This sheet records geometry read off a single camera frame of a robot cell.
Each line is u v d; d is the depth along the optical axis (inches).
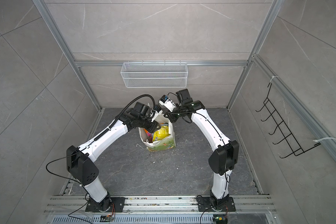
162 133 32.0
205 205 28.7
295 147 23.6
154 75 39.7
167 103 27.7
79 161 17.2
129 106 22.8
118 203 28.8
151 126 28.1
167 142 31.5
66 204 29.4
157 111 28.3
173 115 28.0
